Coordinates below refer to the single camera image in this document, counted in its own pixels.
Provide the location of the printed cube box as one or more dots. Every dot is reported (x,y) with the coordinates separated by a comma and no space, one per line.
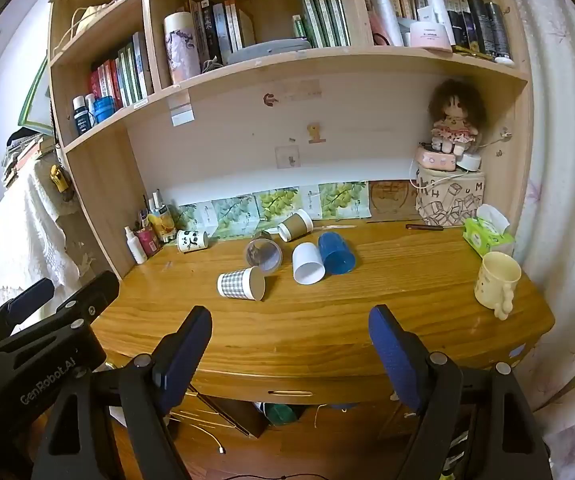
(447,200)

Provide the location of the pale yellow mug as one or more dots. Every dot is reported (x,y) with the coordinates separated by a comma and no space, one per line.
(496,280)

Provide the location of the white round device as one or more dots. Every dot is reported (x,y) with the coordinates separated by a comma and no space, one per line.
(470,161)

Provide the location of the white lace cloth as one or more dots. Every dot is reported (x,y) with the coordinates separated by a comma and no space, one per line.
(27,240)

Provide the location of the curly-haired rag doll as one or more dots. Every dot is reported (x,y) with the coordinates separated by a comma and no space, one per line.
(455,115)

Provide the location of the wooden bookshelf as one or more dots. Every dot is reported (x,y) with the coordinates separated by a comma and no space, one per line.
(102,175)

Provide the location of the blue jar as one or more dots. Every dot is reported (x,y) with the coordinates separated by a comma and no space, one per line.
(103,110)

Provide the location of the brown paper cup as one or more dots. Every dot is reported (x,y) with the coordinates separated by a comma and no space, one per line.
(295,224)

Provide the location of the checkered paper cup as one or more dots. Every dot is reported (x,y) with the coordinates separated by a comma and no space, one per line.
(240,284)

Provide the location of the pink box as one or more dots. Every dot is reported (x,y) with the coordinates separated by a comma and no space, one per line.
(435,160)

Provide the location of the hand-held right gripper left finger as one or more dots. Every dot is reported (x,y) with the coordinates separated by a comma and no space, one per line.
(187,350)

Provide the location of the carved wooden board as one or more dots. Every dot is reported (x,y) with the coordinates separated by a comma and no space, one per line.
(392,200)

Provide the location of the pink pen holder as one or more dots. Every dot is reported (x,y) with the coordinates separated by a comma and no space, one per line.
(148,241)

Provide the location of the white panda mug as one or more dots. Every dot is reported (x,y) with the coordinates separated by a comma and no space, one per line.
(191,240)

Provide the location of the dark bottle white cap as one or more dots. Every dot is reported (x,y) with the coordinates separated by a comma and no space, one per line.
(80,117)

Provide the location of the grey pouch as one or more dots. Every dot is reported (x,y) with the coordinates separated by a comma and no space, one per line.
(267,50)

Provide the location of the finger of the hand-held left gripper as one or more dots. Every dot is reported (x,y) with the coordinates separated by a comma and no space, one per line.
(92,287)
(30,297)

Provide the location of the clear wrapped pack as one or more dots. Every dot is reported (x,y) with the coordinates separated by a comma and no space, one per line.
(385,10)

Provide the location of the yellow toy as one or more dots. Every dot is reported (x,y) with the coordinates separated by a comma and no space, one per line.
(58,177)

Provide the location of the row of dark books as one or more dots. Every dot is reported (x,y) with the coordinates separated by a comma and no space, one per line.
(217,32)

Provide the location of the dark pen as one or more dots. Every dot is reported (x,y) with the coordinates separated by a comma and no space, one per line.
(425,227)

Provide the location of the green tissue pack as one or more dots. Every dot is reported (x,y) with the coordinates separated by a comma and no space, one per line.
(487,237)

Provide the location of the wooden desk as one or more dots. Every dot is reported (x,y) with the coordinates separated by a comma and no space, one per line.
(317,310)

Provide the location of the white spray bottle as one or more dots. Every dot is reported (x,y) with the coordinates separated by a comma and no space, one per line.
(136,247)

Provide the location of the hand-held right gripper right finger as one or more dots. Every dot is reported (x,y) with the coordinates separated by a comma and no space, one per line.
(392,355)

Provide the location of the row of red green books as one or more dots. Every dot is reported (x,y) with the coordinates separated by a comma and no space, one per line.
(122,72)

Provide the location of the leaf print card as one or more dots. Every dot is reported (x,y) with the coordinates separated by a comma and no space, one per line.
(235,215)
(342,200)
(195,215)
(278,202)

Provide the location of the white printed flask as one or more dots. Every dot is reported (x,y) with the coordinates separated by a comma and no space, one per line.
(181,47)

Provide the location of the black bottle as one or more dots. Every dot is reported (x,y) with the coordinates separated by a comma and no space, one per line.
(499,30)
(478,25)

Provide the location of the blue plastic cup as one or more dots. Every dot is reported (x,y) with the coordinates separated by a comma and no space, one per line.
(336,253)

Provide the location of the white plastic cup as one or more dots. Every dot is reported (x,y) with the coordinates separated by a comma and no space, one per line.
(308,263)

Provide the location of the green framed picture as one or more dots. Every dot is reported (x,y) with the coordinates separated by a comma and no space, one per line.
(35,105)

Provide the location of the white curtain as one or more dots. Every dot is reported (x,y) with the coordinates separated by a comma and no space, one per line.
(562,160)

